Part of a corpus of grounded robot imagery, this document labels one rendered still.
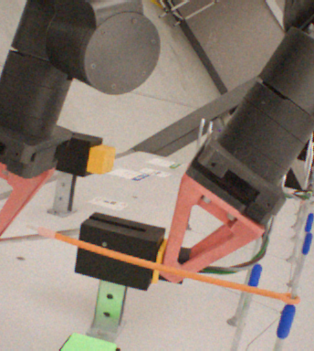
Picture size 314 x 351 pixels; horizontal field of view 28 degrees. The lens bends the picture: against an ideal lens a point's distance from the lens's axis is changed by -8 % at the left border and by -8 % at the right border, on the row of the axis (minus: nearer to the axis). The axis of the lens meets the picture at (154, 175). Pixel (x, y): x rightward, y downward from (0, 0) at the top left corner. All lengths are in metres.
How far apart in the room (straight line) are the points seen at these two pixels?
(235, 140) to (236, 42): 7.74
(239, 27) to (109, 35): 7.82
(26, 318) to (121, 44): 0.23
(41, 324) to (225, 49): 7.76
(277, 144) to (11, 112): 0.19
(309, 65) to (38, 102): 0.19
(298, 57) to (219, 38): 7.80
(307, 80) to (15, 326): 0.28
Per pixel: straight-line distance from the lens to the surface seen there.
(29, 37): 0.47
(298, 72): 0.44
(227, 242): 0.45
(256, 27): 8.17
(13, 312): 0.52
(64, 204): 0.81
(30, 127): 0.47
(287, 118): 0.44
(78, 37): 0.40
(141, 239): 0.46
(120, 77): 0.41
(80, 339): 0.47
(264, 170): 0.45
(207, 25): 8.31
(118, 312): 0.50
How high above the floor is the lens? 1.29
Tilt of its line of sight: 18 degrees down
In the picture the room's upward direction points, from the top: 60 degrees clockwise
